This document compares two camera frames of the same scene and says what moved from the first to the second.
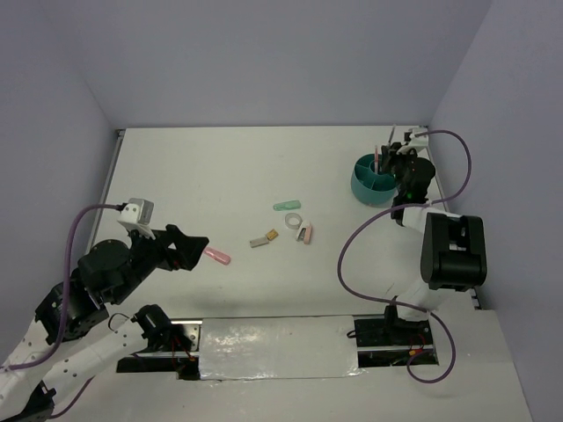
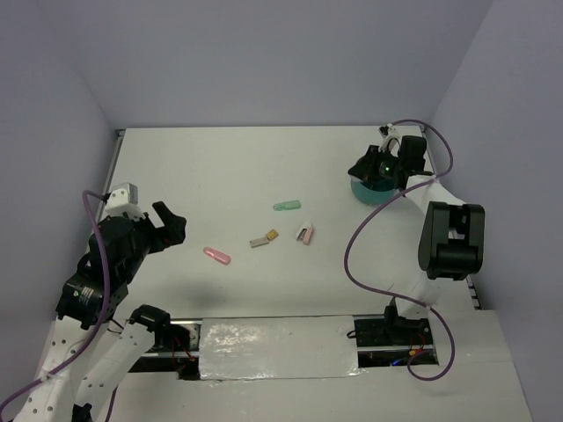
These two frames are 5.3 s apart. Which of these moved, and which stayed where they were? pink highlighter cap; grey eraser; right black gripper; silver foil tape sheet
Moved: right black gripper
Stayed: pink highlighter cap; silver foil tape sheet; grey eraser
